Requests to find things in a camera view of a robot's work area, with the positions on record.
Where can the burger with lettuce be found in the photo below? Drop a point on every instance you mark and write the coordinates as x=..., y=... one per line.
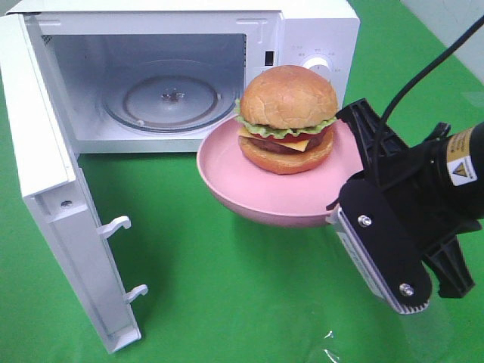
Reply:
x=286, y=117

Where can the white microwave door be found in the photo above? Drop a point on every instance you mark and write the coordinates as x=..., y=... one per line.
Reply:
x=55, y=191

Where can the pink plate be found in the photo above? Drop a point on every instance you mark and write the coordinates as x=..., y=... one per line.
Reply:
x=299, y=200

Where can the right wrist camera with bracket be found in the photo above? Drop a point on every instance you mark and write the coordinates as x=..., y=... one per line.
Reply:
x=380, y=248

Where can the upper white microwave knob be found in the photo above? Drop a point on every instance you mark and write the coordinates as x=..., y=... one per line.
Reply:
x=318, y=64

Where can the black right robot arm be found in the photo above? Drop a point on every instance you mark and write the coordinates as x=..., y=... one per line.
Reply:
x=409, y=204

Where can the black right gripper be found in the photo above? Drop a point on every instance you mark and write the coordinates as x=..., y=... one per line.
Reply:
x=434, y=188

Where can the white microwave oven body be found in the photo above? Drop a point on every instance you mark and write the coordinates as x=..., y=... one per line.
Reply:
x=84, y=41

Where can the glass microwave turntable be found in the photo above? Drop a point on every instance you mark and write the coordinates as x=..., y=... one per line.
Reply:
x=171, y=96

